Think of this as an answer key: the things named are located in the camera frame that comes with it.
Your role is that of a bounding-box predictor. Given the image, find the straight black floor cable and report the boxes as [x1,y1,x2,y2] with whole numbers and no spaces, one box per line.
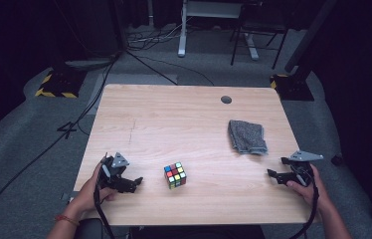
[125,49,179,87]

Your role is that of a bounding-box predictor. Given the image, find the long black floor cable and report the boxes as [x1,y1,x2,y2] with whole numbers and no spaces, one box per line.
[0,49,123,238]

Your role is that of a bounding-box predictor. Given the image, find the person's dark clothing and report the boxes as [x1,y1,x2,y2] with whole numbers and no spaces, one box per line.
[74,217,267,239]

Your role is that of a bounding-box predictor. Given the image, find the red bracelet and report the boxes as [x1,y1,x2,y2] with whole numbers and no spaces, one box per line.
[54,213,81,227]

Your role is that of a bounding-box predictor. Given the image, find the small black floor object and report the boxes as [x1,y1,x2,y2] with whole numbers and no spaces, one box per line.
[331,152,344,166]

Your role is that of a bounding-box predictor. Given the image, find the person's left hand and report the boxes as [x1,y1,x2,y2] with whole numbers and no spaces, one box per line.
[71,162,119,215]

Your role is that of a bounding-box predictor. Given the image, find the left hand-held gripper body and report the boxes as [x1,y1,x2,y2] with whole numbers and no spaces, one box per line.
[97,151,132,193]

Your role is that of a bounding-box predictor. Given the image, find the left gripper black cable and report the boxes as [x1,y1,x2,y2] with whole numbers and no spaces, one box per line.
[93,178,117,239]

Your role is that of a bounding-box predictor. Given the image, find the white desk frame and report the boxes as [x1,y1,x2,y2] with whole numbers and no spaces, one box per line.
[177,0,261,61]

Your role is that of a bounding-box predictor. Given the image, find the large black yellow striped base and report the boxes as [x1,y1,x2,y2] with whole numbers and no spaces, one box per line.
[34,68,88,99]

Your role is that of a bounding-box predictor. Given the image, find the person's right hand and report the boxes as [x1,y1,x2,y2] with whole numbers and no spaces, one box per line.
[285,163,332,213]

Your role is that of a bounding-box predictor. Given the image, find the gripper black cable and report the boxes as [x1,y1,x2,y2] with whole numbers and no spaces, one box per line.
[287,168,320,239]
[93,178,117,239]

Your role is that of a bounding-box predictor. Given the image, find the multicoloured puzzle cube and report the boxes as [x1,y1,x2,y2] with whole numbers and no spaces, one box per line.
[163,161,188,190]

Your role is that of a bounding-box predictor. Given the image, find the small black yellow striped base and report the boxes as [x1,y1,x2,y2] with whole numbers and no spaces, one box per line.
[270,73,315,102]

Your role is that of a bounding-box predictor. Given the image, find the bundle of floor cables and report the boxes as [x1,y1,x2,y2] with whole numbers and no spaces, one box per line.
[127,24,182,52]

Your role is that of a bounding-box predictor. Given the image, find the black metal chair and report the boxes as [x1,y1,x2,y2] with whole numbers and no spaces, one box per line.
[230,3,289,70]

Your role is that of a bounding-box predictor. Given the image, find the grey tape piece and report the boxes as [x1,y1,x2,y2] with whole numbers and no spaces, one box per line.
[60,191,80,202]

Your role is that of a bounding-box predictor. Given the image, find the dark slanted pole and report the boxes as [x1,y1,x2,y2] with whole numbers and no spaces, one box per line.
[284,0,337,74]

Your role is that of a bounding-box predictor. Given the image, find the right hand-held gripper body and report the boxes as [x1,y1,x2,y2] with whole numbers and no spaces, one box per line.
[281,149,324,187]

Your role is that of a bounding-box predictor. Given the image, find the grey cloth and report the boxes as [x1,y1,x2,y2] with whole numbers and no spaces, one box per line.
[227,119,270,156]

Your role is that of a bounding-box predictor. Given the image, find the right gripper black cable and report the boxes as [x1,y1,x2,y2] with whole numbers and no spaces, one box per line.
[287,168,320,239]

